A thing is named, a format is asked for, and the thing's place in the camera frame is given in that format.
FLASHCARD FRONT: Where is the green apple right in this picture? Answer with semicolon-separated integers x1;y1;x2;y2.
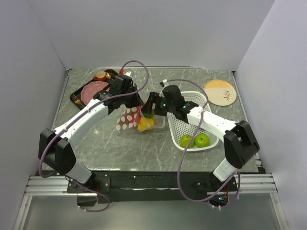
194;133;210;148

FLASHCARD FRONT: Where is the pink polka dot plate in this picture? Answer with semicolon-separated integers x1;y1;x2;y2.
81;81;108;105

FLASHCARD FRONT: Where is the clear polka dot zip bag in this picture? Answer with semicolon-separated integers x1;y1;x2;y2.
116;106;165;134

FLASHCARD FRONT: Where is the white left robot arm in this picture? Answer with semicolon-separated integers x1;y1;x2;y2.
38;73;142;193

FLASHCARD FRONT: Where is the yellow pear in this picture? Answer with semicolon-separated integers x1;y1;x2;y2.
138;118;154;132

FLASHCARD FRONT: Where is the green apple left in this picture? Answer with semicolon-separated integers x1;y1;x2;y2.
179;135;195;148

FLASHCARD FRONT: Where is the green apple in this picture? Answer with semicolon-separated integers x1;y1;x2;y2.
179;135;195;148
194;133;210;148

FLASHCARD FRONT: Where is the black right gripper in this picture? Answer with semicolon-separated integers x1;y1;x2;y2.
140;92;175;117

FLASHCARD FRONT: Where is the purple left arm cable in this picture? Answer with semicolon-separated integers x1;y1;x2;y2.
38;59;149;213

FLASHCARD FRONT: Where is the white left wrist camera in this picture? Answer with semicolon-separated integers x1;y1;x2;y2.
119;69;134;77

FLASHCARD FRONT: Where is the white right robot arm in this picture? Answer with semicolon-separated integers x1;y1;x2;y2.
142;85;260;191

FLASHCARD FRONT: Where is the red apple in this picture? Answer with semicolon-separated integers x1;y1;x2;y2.
134;110;143;126

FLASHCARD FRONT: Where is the gold spoon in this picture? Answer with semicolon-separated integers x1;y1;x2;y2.
106;72;116;81

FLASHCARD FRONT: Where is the white perforated plastic basket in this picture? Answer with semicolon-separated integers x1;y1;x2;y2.
167;91;219;152

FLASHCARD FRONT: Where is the yellow cream round plate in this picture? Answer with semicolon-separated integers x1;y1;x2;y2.
204;80;237;106

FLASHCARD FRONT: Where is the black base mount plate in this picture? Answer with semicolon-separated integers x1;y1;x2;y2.
67;171;237;207

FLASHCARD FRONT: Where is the orange cup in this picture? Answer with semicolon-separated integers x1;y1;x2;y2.
93;71;106;81

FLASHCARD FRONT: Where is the yellow green mango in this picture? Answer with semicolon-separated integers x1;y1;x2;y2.
143;111;155;119

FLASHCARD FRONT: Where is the black rectangular tray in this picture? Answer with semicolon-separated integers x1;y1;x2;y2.
70;69;118;110

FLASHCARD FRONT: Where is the gold fork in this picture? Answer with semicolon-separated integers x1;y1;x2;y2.
72;94;84;107

